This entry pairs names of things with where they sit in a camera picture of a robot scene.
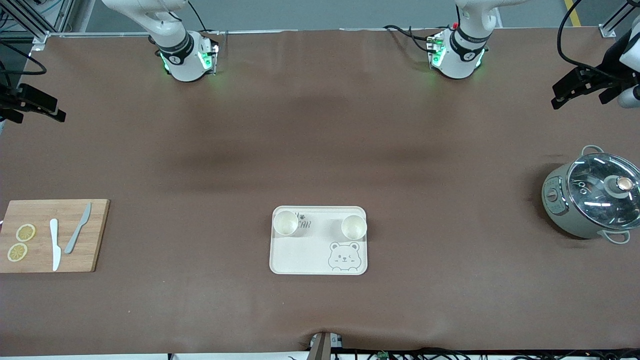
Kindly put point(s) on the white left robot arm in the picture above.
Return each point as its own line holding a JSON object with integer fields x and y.
{"x": 457, "y": 60}

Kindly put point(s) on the wooden cutting board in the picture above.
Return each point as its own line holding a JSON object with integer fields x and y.
{"x": 40, "y": 210}

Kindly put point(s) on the aluminium frame profile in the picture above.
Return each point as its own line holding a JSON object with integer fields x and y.
{"x": 35, "y": 30}
{"x": 612, "y": 22}

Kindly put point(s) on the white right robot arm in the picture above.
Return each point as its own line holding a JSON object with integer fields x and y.
{"x": 180, "y": 60}

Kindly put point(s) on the white plastic knife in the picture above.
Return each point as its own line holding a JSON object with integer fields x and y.
{"x": 55, "y": 245}

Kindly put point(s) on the grey plastic knife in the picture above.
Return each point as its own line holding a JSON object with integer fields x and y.
{"x": 75, "y": 235}

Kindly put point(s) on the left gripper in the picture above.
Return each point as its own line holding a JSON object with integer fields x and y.
{"x": 608, "y": 64}

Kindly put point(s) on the sage green electric pot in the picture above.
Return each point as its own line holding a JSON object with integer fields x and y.
{"x": 562, "y": 215}

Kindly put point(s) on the lemon slice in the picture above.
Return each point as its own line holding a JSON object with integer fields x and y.
{"x": 17, "y": 252}
{"x": 26, "y": 232}

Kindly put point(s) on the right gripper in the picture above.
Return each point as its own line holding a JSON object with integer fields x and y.
{"x": 6, "y": 98}

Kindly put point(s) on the front camera mount bracket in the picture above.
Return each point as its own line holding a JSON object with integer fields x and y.
{"x": 322, "y": 345}

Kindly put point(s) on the brown table cover mat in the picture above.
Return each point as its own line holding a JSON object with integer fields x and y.
{"x": 320, "y": 140}

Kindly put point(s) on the cream bear print tray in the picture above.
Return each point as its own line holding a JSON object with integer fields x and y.
{"x": 310, "y": 250}

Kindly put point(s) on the white IKEA cup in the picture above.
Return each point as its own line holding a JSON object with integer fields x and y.
{"x": 354, "y": 226}
{"x": 286, "y": 222}

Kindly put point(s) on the glass pot lid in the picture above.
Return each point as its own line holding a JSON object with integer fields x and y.
{"x": 600, "y": 187}

